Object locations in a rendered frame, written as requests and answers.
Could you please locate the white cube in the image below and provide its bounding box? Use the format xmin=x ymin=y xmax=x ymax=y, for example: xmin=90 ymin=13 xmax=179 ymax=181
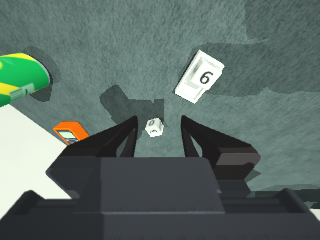
xmin=190 ymin=57 xmax=222 ymax=90
xmin=145 ymin=118 xmax=163 ymax=137

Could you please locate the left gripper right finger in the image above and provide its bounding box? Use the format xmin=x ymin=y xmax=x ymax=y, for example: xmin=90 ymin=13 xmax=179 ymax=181
xmin=180 ymin=115 xmax=261 ymax=180

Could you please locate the orange multimeter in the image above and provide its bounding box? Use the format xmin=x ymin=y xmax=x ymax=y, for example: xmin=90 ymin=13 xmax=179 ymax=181
xmin=53 ymin=121 xmax=89 ymax=145

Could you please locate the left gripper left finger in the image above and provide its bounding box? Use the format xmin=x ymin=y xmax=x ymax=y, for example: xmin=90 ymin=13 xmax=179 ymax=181
xmin=58 ymin=115 xmax=138 ymax=157

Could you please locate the green and yellow drink can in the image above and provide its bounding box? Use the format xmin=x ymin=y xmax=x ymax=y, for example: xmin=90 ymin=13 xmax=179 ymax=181
xmin=0 ymin=53 xmax=50 ymax=108

